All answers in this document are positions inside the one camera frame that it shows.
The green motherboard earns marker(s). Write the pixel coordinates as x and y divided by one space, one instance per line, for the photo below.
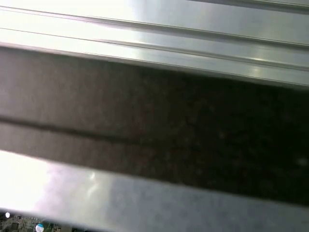
24 223

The black PC case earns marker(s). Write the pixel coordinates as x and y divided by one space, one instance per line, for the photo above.
169 120

